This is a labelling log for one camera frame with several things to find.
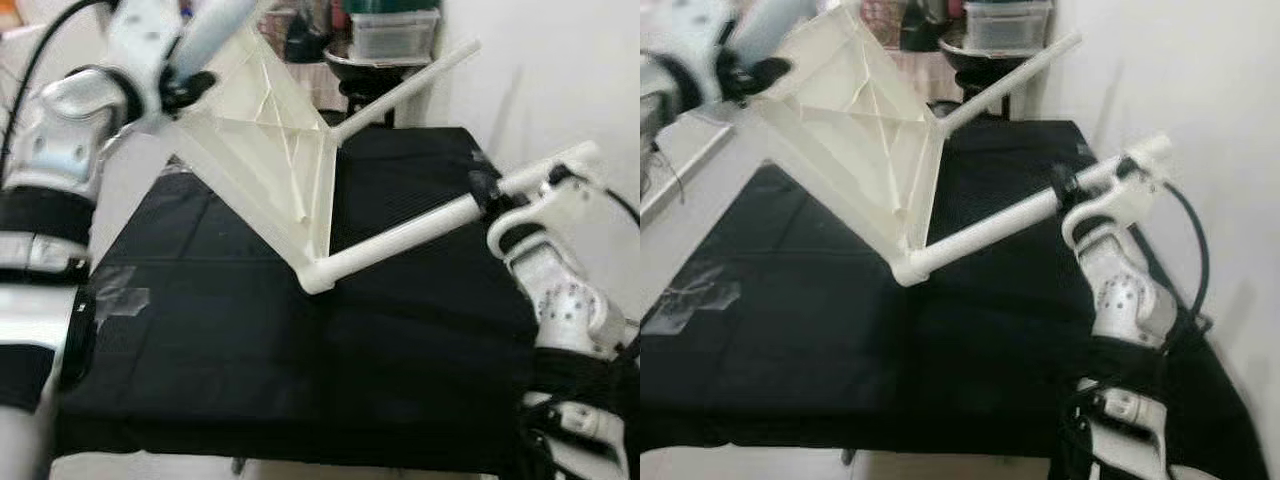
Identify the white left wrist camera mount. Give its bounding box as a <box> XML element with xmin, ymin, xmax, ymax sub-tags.
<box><xmin>100</xmin><ymin>0</ymin><xmax>186</xmax><ymax>96</ymax></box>
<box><xmin>640</xmin><ymin>0</ymin><xmax>741</xmax><ymax>71</ymax></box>

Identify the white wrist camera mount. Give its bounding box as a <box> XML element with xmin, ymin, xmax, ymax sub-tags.
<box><xmin>100</xmin><ymin>0</ymin><xmax>186</xmax><ymax>96</ymax></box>
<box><xmin>1060</xmin><ymin>135</ymin><xmax>1173</xmax><ymax>251</ymax></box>
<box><xmin>640</xmin><ymin>0</ymin><xmax>741</xmax><ymax>71</ymax></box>
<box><xmin>487</xmin><ymin>140</ymin><xmax>606</xmax><ymax>256</ymax></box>

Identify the black bag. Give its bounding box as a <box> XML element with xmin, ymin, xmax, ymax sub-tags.
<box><xmin>900</xmin><ymin>0</ymin><xmax>946</xmax><ymax>53</ymax></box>
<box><xmin>285</xmin><ymin>5</ymin><xmax>331</xmax><ymax>63</ymax></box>

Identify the beige cloth covered table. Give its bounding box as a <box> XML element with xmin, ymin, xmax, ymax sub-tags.
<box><xmin>300</xmin><ymin>62</ymin><xmax>346</xmax><ymax>113</ymax></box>
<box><xmin>890</xmin><ymin>48</ymin><xmax>951</xmax><ymax>106</ymax></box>

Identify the white plastic table top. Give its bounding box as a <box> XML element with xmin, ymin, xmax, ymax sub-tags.
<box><xmin>745</xmin><ymin>5</ymin><xmax>946</xmax><ymax>291</ymax></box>
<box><xmin>160</xmin><ymin>8</ymin><xmax>341</xmax><ymax>296</ymax></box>

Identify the black wall cable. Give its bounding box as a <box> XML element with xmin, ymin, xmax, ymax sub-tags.
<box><xmin>655</xmin><ymin>140</ymin><xmax>687</xmax><ymax>206</ymax></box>

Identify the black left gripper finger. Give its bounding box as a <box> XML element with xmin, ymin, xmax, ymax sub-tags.
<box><xmin>725</xmin><ymin>57</ymin><xmax>793</xmax><ymax>106</ymax></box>
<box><xmin>160</xmin><ymin>70</ymin><xmax>219</xmax><ymax>113</ymax></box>

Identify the black tablecloth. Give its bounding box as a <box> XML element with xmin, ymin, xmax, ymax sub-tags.
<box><xmin>55</xmin><ymin>125</ymin><xmax>641</xmax><ymax>476</ymax></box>
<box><xmin>640</xmin><ymin>118</ymin><xmax>1271</xmax><ymax>480</ymax></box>

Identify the clear tape patch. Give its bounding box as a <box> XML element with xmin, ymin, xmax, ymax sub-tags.
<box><xmin>85</xmin><ymin>265</ymin><xmax>151</xmax><ymax>319</ymax></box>
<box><xmin>645</xmin><ymin>262</ymin><xmax>741</xmax><ymax>336</ymax></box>

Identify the clear plastic storage box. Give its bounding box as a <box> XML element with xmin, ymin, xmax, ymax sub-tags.
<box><xmin>352</xmin><ymin>8</ymin><xmax>441</xmax><ymax>59</ymax></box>
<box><xmin>965</xmin><ymin>3</ymin><xmax>1053</xmax><ymax>53</ymax></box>

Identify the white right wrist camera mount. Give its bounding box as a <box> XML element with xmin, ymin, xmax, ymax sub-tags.
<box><xmin>487</xmin><ymin>140</ymin><xmax>606</xmax><ymax>256</ymax></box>
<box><xmin>1060</xmin><ymin>135</ymin><xmax>1173</xmax><ymax>251</ymax></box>

